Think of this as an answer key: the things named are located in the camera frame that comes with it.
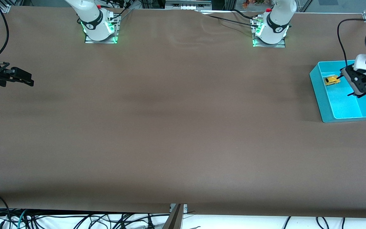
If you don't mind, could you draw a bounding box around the yellow beetle toy car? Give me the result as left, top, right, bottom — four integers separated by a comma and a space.
324, 75, 341, 86

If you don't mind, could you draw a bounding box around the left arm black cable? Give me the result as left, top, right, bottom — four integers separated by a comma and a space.
337, 18, 366, 69

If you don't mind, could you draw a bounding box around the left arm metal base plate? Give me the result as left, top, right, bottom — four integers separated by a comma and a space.
252, 17, 287, 48

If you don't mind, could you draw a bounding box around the grey box with white plugs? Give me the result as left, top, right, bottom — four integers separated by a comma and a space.
165, 0, 213, 10

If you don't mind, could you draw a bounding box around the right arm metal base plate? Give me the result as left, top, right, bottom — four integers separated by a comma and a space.
85, 14, 120, 44

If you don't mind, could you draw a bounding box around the teal plastic bin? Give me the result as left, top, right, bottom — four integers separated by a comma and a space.
309, 60, 366, 123

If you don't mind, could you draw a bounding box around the long black table cable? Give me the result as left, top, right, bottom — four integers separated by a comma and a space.
196, 10, 260, 30

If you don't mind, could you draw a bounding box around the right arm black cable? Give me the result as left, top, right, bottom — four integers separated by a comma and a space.
0, 7, 10, 59

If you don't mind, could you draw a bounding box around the short black table cable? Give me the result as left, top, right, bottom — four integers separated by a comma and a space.
232, 9, 260, 21

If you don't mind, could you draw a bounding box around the teal floor cable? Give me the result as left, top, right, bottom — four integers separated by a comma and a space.
15, 209, 28, 229

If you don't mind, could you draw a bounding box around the small metal bracket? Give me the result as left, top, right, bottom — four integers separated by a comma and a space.
169, 204, 188, 214

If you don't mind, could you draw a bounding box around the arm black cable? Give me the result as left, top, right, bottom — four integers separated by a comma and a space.
337, 18, 366, 69
0, 7, 10, 59

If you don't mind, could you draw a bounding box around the brown table cover sheet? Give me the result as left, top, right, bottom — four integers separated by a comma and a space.
0, 6, 366, 219

